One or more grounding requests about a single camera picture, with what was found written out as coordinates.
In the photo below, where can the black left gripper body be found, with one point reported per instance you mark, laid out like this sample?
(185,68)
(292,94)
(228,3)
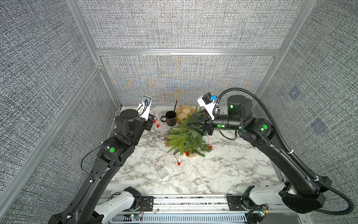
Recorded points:
(148,125)

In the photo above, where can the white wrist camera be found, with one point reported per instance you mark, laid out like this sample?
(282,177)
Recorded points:
(210,103)
(144,107)

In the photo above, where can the small green christmas tree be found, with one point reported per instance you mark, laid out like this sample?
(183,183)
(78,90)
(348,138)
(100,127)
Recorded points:
(182,140)

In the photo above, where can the black ceramic mug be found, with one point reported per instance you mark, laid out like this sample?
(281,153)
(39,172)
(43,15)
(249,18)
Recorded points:
(170,118)

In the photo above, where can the yellow bamboo steamer basket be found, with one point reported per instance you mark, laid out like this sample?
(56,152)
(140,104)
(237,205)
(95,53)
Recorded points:
(184,112)

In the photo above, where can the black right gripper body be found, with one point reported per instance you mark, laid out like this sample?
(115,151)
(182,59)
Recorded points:
(210,126)

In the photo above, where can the clear battery box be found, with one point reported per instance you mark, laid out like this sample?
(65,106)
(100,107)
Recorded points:
(162,172)

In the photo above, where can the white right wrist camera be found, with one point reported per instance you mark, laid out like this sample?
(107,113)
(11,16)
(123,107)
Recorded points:
(210,103)

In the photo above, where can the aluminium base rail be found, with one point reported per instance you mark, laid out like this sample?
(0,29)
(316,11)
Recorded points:
(194,209)

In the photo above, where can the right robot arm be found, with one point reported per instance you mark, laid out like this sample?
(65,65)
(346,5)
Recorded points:
(302,192)

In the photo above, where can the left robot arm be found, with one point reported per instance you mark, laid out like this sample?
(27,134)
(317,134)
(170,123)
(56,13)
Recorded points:
(111,156)

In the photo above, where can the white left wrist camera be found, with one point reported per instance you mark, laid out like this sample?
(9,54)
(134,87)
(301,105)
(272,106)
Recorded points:
(144,107)

